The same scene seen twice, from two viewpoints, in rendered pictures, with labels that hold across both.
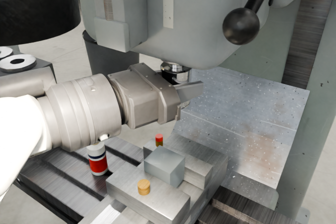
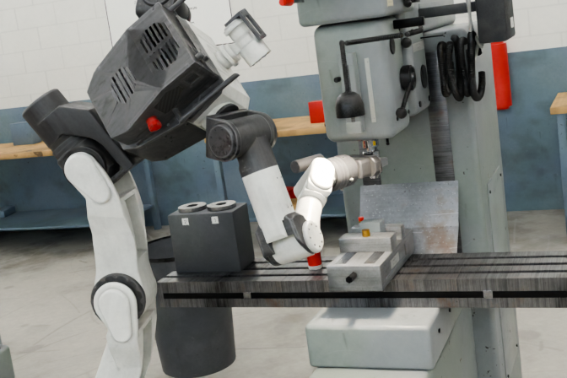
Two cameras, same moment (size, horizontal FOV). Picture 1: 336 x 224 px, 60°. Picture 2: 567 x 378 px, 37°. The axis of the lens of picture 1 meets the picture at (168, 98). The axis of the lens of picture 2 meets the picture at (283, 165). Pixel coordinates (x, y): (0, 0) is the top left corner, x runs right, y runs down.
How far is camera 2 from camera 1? 1.97 m
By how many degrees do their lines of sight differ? 25
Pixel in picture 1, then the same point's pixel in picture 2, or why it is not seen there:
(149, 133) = not seen: outside the picture
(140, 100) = (363, 161)
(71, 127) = (341, 170)
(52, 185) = (286, 278)
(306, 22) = (437, 130)
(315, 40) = (447, 141)
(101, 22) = (350, 123)
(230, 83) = (396, 195)
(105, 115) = (352, 166)
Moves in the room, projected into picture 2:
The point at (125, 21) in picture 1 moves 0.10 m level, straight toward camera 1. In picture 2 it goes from (360, 121) to (377, 123)
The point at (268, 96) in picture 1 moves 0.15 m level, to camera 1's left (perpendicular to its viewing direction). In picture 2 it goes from (429, 194) to (385, 202)
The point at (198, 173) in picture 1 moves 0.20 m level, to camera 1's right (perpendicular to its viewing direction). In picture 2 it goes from (396, 227) to (461, 214)
